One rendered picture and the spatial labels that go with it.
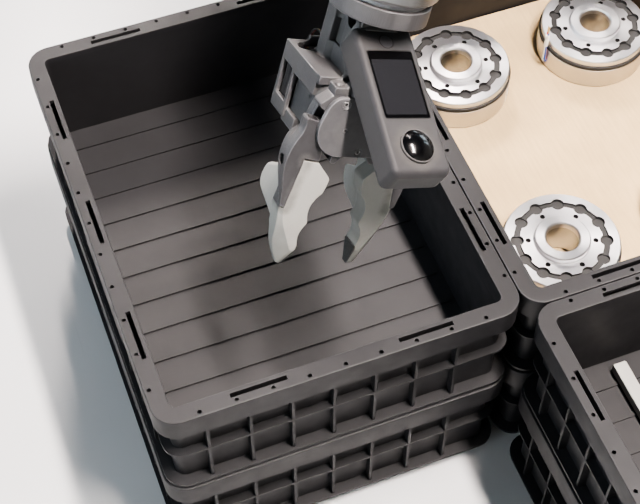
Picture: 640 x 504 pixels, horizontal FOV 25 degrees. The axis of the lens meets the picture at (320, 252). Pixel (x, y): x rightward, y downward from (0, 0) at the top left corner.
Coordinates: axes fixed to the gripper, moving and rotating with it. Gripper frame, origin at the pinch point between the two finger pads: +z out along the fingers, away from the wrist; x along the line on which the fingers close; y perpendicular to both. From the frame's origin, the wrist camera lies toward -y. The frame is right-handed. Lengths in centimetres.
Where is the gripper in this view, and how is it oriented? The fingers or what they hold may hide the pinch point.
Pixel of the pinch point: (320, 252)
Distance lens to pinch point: 107.9
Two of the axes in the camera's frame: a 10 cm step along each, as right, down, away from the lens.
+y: -3.9, -5.5, 7.4
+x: -8.8, 0.0, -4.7
